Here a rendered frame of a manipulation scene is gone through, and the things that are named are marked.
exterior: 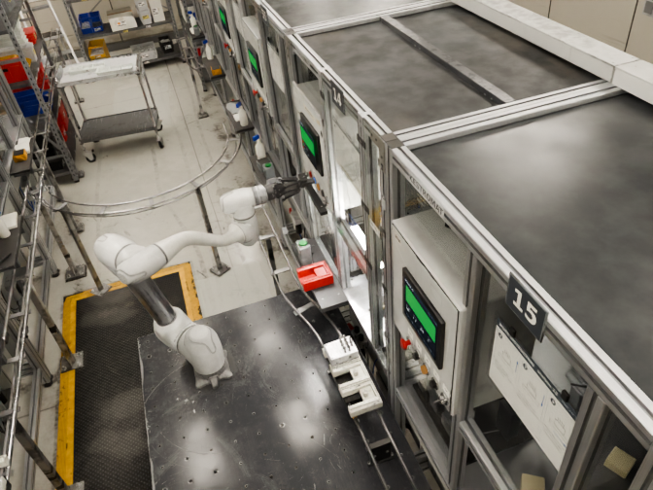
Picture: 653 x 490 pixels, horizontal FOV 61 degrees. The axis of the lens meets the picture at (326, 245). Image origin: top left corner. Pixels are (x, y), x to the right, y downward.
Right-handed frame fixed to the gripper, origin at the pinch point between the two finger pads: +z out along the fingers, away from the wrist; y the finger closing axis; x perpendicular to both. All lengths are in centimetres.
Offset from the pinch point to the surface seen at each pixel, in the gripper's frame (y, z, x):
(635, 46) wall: -65, 363, 177
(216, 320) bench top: -74, -59, 5
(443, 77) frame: 59, 44, -47
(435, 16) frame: 59, 72, 14
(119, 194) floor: -142, -120, 278
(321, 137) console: 31.0, 4.3, -17.7
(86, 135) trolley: -115, -141, 368
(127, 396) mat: -141, -125, 32
